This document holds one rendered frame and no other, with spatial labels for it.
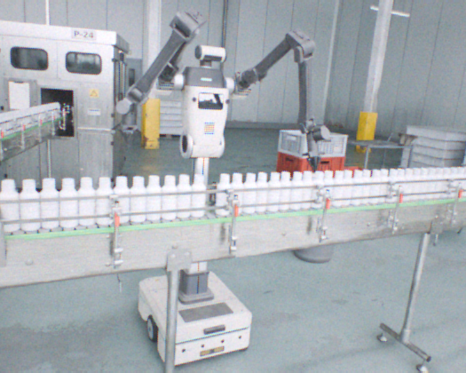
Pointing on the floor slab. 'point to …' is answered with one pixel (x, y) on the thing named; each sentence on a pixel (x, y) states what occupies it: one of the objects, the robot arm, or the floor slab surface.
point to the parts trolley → (381, 146)
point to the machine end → (107, 120)
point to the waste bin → (319, 255)
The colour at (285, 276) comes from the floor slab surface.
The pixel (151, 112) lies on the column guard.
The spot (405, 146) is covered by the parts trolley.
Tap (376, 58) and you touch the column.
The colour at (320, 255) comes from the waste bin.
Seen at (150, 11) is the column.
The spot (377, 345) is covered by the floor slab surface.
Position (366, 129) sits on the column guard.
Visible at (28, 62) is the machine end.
